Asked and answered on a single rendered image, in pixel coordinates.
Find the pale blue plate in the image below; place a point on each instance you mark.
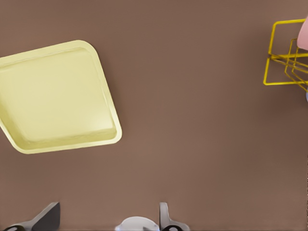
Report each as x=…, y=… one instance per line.
x=307, y=96

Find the pale yellow square tray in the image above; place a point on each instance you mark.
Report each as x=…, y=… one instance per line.
x=56, y=97

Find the pink plate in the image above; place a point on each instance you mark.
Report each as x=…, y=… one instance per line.
x=303, y=36

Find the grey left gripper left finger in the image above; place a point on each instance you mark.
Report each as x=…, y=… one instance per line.
x=45, y=218

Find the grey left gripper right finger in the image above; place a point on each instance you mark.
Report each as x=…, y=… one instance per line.
x=164, y=216

